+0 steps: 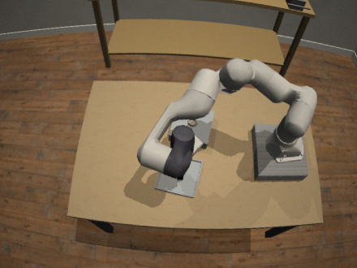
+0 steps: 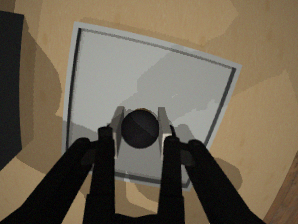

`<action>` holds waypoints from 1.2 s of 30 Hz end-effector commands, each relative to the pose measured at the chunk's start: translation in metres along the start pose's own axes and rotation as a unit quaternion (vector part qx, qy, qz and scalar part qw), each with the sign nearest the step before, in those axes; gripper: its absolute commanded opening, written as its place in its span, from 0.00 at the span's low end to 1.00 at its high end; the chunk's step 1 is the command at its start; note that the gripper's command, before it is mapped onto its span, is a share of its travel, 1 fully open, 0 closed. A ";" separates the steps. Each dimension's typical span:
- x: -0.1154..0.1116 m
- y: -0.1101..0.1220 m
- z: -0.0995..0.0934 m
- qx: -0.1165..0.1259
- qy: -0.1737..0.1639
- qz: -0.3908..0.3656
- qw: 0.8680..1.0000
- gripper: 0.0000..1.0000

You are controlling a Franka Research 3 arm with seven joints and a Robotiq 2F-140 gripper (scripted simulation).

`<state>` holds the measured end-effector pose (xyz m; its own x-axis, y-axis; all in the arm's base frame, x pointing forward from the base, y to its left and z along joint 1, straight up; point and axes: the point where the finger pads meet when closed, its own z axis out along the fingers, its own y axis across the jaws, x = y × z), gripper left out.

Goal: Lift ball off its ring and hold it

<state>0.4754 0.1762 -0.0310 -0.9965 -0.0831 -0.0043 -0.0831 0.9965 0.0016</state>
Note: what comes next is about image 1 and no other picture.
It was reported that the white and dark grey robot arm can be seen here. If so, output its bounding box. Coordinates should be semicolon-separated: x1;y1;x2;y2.
137;58;317;179

